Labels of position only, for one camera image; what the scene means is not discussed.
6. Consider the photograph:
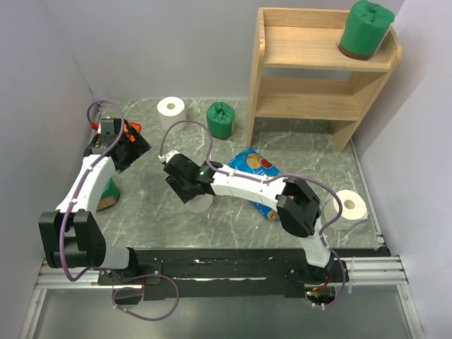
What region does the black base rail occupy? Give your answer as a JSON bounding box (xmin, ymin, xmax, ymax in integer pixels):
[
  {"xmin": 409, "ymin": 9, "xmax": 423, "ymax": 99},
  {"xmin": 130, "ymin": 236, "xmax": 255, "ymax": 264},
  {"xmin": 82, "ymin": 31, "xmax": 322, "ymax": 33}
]
[{"xmin": 97, "ymin": 247, "xmax": 350, "ymax": 302}]

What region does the purple cable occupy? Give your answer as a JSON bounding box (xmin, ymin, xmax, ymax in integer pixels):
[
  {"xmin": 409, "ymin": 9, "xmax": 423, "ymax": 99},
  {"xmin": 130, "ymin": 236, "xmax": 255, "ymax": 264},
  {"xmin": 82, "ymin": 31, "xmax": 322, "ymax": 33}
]
[
  {"xmin": 58, "ymin": 100, "xmax": 181, "ymax": 321},
  {"xmin": 158, "ymin": 119, "xmax": 349, "ymax": 310}
]

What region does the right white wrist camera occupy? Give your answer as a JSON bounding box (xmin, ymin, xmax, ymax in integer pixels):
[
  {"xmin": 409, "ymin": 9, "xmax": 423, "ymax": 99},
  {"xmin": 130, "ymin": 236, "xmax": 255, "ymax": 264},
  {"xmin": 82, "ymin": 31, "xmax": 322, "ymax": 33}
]
[{"xmin": 158, "ymin": 150, "xmax": 179, "ymax": 164}]

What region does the white paper towel roll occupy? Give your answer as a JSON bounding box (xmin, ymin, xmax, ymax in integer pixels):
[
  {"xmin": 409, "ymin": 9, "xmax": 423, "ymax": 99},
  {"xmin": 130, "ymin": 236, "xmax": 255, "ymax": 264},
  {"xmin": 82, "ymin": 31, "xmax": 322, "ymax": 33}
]
[
  {"xmin": 157, "ymin": 97, "xmax": 187, "ymax": 131},
  {"xmin": 321, "ymin": 190, "xmax": 368, "ymax": 230},
  {"xmin": 184, "ymin": 194, "xmax": 213, "ymax": 213}
]

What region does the green paper towel roll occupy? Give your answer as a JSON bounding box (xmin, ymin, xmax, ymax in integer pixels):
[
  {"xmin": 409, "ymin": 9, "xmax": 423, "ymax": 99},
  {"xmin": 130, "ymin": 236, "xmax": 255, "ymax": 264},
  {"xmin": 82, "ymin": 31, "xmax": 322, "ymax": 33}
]
[{"xmin": 338, "ymin": 1, "xmax": 395, "ymax": 61}]

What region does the orange razor package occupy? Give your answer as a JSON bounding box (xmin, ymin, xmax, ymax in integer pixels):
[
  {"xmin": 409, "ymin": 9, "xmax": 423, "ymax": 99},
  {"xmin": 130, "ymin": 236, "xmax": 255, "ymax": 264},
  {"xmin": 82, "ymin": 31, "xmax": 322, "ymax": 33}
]
[{"xmin": 124, "ymin": 121, "xmax": 141, "ymax": 142}]

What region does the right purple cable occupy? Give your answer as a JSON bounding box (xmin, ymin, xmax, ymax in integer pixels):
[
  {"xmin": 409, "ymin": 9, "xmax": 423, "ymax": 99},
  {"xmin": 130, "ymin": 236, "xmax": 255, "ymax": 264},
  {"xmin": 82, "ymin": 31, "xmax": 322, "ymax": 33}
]
[{"xmin": 158, "ymin": 119, "xmax": 349, "ymax": 310}]

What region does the wooden two-tier shelf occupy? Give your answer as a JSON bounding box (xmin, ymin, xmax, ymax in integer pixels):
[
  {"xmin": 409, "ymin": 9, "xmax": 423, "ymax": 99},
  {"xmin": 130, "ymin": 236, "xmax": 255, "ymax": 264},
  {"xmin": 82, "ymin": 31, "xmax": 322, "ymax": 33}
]
[{"xmin": 246, "ymin": 7, "xmax": 403, "ymax": 151}]

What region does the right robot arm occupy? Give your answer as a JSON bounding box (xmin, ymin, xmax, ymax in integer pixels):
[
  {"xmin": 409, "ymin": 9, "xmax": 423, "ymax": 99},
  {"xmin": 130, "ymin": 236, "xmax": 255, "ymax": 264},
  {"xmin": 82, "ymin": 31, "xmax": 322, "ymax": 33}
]
[{"xmin": 159, "ymin": 150, "xmax": 333, "ymax": 282}]

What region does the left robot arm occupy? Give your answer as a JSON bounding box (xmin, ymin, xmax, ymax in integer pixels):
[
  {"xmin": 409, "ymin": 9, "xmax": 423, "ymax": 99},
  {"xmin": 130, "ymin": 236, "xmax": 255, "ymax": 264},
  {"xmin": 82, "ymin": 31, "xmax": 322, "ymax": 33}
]
[{"xmin": 38, "ymin": 118, "xmax": 151, "ymax": 284}]

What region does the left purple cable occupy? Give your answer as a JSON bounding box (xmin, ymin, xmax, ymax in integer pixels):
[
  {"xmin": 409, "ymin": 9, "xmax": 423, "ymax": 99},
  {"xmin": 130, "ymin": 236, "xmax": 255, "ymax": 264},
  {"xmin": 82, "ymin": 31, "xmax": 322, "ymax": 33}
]
[{"xmin": 58, "ymin": 100, "xmax": 181, "ymax": 321}]

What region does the green wrapped roll back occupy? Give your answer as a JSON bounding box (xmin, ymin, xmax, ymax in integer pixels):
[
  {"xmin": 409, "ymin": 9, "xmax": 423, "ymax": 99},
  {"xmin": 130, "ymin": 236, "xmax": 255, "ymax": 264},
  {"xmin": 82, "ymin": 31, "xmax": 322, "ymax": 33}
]
[{"xmin": 206, "ymin": 102, "xmax": 235, "ymax": 140}]

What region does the green wrapped roll left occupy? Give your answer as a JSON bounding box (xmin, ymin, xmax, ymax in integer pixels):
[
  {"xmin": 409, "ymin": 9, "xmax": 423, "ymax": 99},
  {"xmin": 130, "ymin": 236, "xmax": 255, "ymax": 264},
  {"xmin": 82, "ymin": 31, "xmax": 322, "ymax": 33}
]
[{"xmin": 97, "ymin": 179, "xmax": 120, "ymax": 211}]

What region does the blue Lays chips bag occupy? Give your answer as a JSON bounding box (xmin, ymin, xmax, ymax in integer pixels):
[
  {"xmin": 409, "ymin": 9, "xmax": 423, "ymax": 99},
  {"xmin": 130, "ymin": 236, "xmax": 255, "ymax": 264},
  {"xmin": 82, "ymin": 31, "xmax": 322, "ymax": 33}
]
[{"xmin": 228, "ymin": 147, "xmax": 280, "ymax": 221}]

